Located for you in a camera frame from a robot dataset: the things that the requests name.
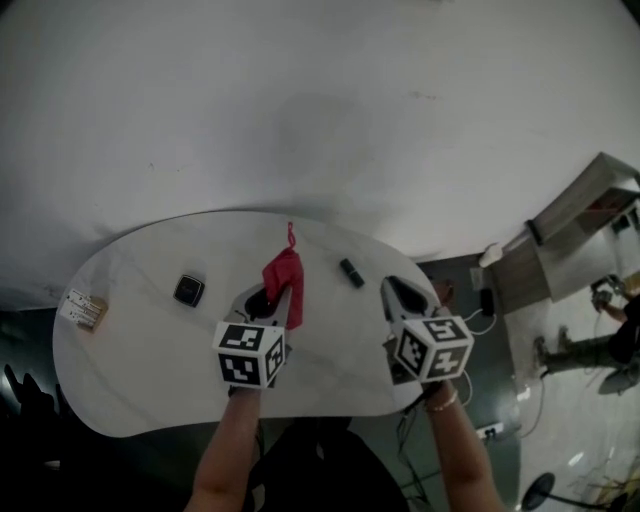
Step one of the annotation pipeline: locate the thin wrist bracelet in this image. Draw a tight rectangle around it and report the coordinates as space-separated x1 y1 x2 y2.
427 392 459 414

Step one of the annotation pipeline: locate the black floor stand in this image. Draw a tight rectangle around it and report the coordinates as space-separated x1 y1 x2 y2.
522 472 629 512

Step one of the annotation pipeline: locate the black square compact case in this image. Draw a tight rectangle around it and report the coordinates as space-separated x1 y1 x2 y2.
173 273 205 307

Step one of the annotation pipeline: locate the person's left forearm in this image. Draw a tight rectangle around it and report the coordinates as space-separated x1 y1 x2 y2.
184 387 266 512

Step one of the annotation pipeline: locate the person's right forearm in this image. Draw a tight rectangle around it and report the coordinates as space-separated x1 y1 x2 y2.
424 379 506 512

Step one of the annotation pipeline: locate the person's black clothing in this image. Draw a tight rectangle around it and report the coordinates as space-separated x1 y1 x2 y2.
249 417 411 512

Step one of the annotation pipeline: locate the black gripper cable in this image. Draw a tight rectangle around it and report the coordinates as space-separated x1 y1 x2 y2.
397 389 432 501

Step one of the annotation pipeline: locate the red cloth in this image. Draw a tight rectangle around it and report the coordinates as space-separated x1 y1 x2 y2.
262 222 306 331

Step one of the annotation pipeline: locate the black lipstick tube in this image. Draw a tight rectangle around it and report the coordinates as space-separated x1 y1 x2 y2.
339 258 365 289

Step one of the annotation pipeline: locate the grey wooden shelf unit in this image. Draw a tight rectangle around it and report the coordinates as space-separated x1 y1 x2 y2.
492 152 640 317

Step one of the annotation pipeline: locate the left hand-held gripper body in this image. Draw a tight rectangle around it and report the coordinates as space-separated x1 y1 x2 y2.
212 312 293 389

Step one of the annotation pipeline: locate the white kidney-shaped table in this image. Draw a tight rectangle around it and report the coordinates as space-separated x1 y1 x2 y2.
52 209 444 439

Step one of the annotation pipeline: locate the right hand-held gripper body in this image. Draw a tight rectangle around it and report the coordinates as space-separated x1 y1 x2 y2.
382 305 476 387

